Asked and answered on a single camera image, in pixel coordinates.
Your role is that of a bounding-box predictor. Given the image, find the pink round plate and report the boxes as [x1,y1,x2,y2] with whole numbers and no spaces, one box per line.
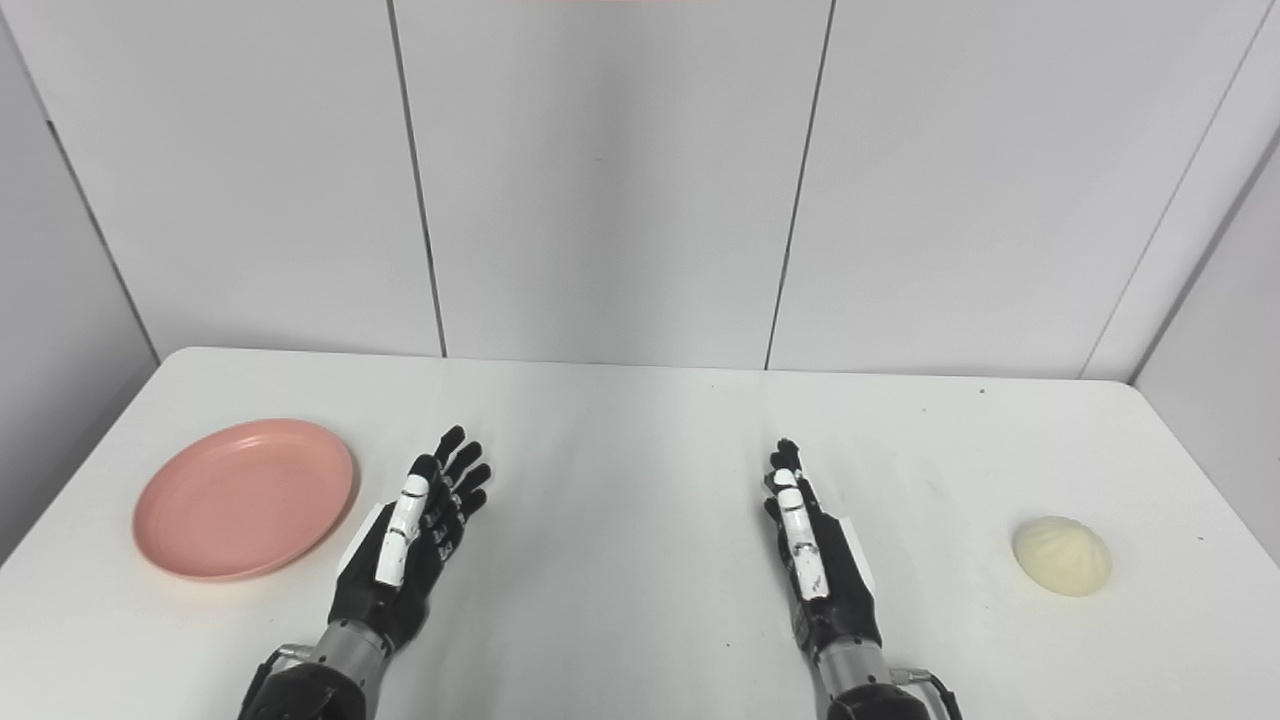
[132,418,358,583]

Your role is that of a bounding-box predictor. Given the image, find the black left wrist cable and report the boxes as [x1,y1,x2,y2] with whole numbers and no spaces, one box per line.
[238,645,303,720]

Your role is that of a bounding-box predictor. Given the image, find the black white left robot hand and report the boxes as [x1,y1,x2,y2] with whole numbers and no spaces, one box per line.
[328,425,493,652]

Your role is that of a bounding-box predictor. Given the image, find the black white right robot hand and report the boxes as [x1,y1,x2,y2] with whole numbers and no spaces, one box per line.
[763,437,884,661]

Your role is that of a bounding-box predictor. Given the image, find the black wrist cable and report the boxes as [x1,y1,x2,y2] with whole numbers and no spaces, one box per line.
[238,645,303,720]
[890,668,965,720]

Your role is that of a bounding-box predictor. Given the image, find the cream steamed bun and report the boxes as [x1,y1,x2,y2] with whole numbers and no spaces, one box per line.
[1012,515,1114,599]

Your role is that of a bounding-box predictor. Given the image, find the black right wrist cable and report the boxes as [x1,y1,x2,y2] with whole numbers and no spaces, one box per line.
[890,668,965,720]

